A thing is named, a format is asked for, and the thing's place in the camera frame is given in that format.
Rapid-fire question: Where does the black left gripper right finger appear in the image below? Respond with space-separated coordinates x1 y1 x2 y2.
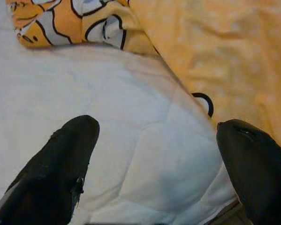
216 119 281 225

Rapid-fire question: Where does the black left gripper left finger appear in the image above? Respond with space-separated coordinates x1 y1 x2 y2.
0 114 100 225

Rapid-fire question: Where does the grey mattress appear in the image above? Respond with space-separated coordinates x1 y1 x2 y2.
202 198 251 225

